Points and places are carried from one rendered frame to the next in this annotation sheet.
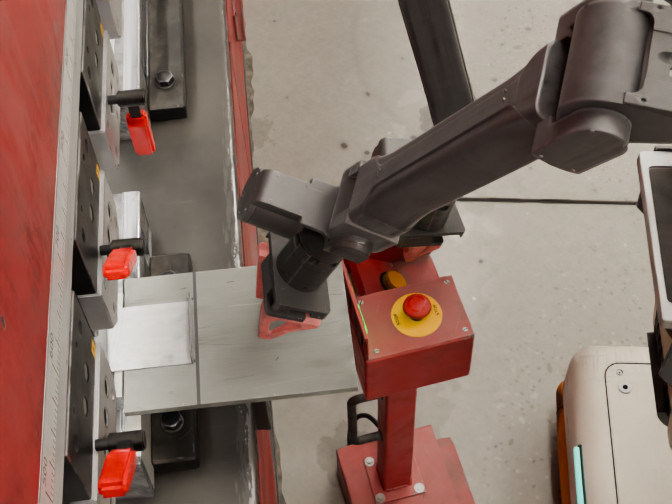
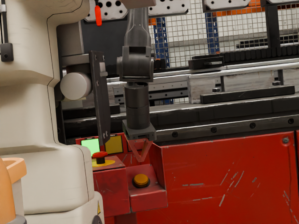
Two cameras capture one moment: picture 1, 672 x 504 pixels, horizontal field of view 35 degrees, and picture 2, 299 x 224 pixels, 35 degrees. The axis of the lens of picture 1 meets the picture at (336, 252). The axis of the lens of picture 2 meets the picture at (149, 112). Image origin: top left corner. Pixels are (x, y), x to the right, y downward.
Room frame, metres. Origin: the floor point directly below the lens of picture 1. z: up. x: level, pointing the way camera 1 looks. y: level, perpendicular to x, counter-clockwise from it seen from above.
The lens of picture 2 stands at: (0.94, -1.28, 1.00)
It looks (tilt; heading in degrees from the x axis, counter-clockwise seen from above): 5 degrees down; 91
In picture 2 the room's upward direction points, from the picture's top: 6 degrees counter-clockwise
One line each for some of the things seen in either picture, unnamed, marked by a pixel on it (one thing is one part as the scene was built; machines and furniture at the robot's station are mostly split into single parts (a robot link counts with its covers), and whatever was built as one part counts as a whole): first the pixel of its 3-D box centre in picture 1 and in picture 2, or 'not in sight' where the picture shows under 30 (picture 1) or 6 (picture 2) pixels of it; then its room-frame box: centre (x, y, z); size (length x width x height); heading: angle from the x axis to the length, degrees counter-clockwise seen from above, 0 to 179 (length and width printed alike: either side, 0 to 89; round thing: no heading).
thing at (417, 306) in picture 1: (416, 310); (100, 158); (0.80, -0.11, 0.79); 0.04 x 0.04 x 0.04
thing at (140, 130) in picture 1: (133, 123); (97, 11); (0.80, 0.21, 1.20); 0.04 x 0.02 x 0.10; 94
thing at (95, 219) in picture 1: (56, 231); not in sight; (0.62, 0.26, 1.26); 0.15 x 0.09 x 0.17; 4
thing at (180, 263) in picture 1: (173, 356); (73, 113); (0.69, 0.21, 0.89); 0.30 x 0.05 x 0.03; 4
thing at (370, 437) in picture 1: (364, 418); not in sight; (0.83, -0.03, 0.40); 0.06 x 0.02 x 0.18; 102
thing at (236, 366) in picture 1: (237, 333); not in sight; (0.65, 0.12, 1.00); 0.26 x 0.18 x 0.01; 94
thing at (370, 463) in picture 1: (394, 474); not in sight; (0.84, -0.09, 0.13); 0.10 x 0.10 x 0.01; 12
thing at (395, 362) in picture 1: (399, 300); (119, 171); (0.84, -0.09, 0.75); 0.20 x 0.16 x 0.18; 12
